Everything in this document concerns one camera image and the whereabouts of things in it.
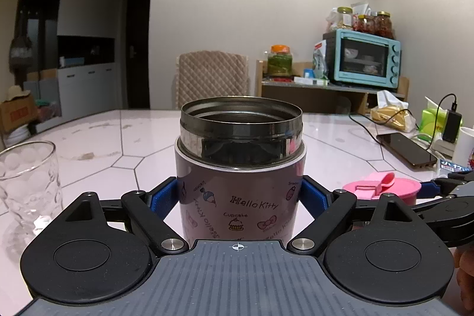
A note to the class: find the green jar with orange lid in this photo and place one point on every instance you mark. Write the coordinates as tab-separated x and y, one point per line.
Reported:
280	62

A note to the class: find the teal toaster oven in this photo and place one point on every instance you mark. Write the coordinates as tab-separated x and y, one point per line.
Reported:
363	58

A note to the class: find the dark door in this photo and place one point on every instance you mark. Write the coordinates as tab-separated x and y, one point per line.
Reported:
137	45

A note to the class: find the wooden shelf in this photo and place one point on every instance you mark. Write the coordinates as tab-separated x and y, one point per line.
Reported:
296	95

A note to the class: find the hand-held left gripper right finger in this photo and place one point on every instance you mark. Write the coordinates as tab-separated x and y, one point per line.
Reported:
314	199

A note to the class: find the glass jar with yellow lid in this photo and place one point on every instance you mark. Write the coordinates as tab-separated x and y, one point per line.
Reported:
344	19

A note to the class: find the cardboard box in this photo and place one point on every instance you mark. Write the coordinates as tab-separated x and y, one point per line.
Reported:
16	114

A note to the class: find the tall red-filled glass jar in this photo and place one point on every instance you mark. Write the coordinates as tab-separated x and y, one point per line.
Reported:
383	25

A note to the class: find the green tissue pack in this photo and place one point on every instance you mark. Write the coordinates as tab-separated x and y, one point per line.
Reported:
431	118

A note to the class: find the white tissue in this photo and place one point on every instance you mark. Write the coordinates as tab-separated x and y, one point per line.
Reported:
390	99

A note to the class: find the clear glass cup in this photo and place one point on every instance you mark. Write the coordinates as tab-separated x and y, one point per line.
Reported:
29	186

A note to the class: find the white power strip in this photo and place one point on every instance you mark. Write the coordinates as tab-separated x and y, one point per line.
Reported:
443	147

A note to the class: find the white mug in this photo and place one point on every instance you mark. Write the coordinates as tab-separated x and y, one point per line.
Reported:
466	147

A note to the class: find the small red-filled glass jar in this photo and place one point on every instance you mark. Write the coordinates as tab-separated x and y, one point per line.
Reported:
365	25

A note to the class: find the black phone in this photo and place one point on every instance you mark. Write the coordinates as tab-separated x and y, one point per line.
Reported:
407	150

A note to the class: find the quilted beige chair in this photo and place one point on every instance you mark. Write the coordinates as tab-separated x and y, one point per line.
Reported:
213	79

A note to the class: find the white paper packet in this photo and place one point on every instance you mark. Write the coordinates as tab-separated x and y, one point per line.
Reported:
361	9

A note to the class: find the person's right hand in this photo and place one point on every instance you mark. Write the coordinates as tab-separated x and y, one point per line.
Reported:
466	275

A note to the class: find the blue and white packet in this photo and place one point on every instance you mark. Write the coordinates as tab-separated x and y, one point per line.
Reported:
452	166

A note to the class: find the black charger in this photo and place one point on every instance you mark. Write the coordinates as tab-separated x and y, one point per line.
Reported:
452	127

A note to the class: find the colourful plastic bags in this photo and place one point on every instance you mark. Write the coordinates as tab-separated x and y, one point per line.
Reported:
47	110

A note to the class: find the straw hat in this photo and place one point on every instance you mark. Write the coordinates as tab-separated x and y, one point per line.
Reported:
17	94

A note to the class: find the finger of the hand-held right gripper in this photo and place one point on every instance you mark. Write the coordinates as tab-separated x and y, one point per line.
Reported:
429	190

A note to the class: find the hanging dark bag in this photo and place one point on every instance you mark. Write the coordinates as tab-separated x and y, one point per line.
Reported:
19	51

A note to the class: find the yellow bread bag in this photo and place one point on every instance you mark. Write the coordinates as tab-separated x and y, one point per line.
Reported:
394	119

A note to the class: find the white bucket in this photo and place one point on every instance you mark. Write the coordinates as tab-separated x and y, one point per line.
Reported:
19	136

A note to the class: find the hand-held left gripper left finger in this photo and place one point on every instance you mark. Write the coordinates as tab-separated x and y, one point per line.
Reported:
163	203

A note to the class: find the pink printed bottle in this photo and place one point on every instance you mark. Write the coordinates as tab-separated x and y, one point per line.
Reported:
240	190

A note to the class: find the standing snack bag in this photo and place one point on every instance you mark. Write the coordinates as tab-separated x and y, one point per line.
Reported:
320	60

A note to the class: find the flat white box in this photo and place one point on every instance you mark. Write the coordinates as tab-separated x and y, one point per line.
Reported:
311	80

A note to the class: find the pink bottle cap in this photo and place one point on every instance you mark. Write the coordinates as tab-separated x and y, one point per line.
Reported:
374	186

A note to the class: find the clear plastic food bag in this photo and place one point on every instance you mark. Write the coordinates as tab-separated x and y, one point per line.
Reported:
332	21

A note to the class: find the white and black cabinet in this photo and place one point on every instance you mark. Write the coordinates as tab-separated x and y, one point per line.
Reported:
85	12

